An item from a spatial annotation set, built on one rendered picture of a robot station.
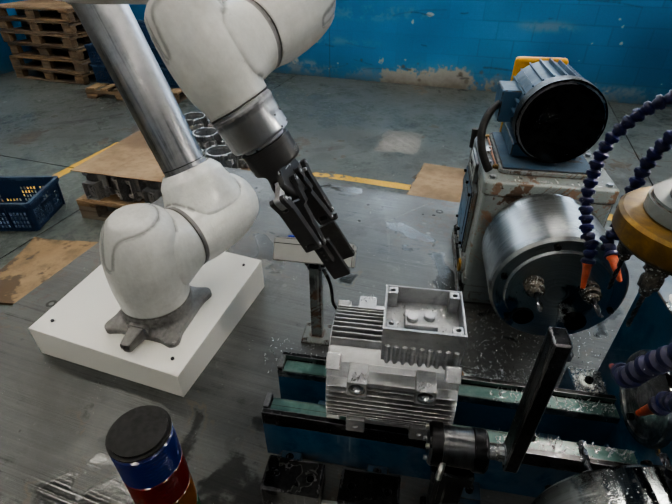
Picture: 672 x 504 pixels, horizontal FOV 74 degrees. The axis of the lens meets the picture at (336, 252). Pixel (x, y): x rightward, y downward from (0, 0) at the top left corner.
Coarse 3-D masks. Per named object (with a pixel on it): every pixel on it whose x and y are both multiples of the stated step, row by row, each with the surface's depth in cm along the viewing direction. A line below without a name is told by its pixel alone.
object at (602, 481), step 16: (640, 464) 48; (576, 480) 48; (592, 480) 47; (608, 480) 46; (624, 480) 46; (640, 480) 45; (656, 480) 45; (544, 496) 51; (560, 496) 49; (576, 496) 47; (592, 496) 46; (608, 496) 45; (624, 496) 45; (640, 496) 44; (656, 496) 43
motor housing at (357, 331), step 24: (336, 312) 73; (360, 312) 72; (336, 336) 68; (360, 336) 69; (360, 360) 68; (336, 384) 67; (384, 384) 66; (408, 384) 66; (336, 408) 69; (360, 408) 68; (384, 408) 68; (408, 408) 67; (432, 408) 66
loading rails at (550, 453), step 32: (288, 352) 89; (288, 384) 88; (320, 384) 86; (480, 384) 83; (512, 384) 82; (288, 416) 77; (320, 416) 77; (480, 416) 84; (512, 416) 82; (544, 416) 81; (576, 416) 79; (608, 416) 78; (288, 448) 83; (320, 448) 81; (352, 448) 79; (384, 448) 77; (416, 448) 76; (544, 448) 73; (576, 448) 73; (608, 448) 73; (480, 480) 78; (512, 480) 76; (544, 480) 75
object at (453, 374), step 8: (344, 304) 77; (328, 352) 67; (336, 352) 69; (328, 360) 67; (336, 360) 67; (328, 368) 67; (336, 368) 66; (448, 368) 65; (456, 368) 65; (448, 376) 65; (456, 376) 65; (456, 384) 64; (328, 416) 74; (336, 416) 74
